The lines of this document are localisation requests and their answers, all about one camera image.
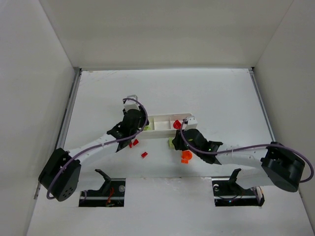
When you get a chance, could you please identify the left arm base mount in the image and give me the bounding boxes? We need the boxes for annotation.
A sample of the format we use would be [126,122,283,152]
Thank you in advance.
[78,169,126,207]

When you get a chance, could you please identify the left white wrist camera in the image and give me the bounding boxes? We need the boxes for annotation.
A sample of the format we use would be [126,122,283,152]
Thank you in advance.
[123,94,139,115]

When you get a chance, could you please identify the right aluminium frame rail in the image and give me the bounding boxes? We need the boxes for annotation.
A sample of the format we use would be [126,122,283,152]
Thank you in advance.
[245,68,276,146]

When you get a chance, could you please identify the left aluminium frame rail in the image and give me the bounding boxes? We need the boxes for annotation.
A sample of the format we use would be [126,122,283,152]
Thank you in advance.
[54,67,82,149]

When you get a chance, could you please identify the small red lego brick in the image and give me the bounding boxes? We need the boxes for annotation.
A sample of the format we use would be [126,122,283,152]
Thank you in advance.
[141,152,148,158]

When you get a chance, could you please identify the red slope lego brick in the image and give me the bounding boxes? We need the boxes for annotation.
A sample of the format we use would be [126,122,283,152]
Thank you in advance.
[132,139,139,146]

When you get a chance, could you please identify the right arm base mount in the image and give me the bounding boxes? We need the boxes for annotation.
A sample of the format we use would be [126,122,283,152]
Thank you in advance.
[212,168,265,207]

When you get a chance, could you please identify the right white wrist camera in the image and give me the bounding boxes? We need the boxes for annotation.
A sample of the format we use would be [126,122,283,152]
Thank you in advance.
[183,116,198,130]

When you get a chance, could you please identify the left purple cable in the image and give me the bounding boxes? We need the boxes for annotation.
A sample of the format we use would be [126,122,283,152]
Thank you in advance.
[46,97,149,200]

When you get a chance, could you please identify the orange round lego piece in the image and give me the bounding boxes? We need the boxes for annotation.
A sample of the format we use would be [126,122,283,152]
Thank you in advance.
[182,150,193,160]

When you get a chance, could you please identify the white divided sorting tray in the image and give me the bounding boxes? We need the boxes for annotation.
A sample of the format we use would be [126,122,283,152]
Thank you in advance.
[139,113,192,139]

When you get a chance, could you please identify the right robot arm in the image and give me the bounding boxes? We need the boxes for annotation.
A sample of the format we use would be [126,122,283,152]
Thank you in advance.
[172,129,305,192]

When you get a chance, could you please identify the red curved lego piece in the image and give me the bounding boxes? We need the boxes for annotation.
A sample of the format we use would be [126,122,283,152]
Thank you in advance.
[173,120,182,130]

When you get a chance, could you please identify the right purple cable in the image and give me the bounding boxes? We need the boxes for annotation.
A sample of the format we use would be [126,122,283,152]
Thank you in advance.
[180,119,315,184]

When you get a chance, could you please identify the purple cable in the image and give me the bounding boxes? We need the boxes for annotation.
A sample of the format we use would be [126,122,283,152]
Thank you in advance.
[46,97,149,200]
[180,119,315,184]

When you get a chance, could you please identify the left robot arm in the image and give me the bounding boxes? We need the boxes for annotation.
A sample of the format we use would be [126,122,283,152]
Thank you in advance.
[38,108,149,202]

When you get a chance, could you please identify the aluminium frame rail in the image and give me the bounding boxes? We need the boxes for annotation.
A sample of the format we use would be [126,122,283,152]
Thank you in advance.
[54,67,82,149]
[245,68,276,146]

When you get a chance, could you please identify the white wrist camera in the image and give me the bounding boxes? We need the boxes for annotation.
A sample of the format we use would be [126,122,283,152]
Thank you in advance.
[183,116,198,130]
[123,94,139,115]

